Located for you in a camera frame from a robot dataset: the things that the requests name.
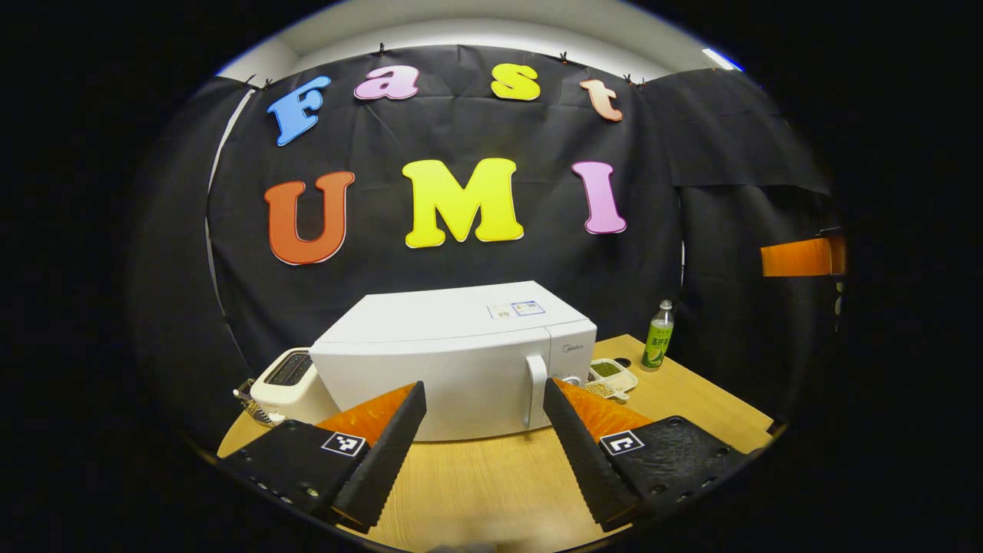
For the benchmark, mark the white microwave oven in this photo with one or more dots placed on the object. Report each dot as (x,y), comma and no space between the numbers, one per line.
(461,361)

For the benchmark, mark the ceiling light panel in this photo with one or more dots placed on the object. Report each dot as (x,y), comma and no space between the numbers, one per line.
(720,58)

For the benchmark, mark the white divided tray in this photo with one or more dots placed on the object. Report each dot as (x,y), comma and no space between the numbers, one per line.
(628,382)

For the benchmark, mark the green drink bottle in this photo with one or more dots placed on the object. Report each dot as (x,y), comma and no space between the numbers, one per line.
(657,346)

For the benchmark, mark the white toaster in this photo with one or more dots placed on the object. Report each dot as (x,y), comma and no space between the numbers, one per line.
(292,395)

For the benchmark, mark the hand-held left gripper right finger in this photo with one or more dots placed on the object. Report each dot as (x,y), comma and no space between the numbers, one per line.
(587,465)

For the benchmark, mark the pile of green mung beans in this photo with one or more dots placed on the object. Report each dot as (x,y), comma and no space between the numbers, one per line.
(607,369)

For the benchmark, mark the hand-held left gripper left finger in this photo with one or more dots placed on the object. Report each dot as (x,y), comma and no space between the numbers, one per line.
(384,461)

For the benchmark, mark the pile of soybeans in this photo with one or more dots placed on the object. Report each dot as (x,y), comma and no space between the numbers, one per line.
(600,389)

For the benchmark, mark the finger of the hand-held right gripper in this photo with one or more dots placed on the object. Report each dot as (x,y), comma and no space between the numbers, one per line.
(799,257)

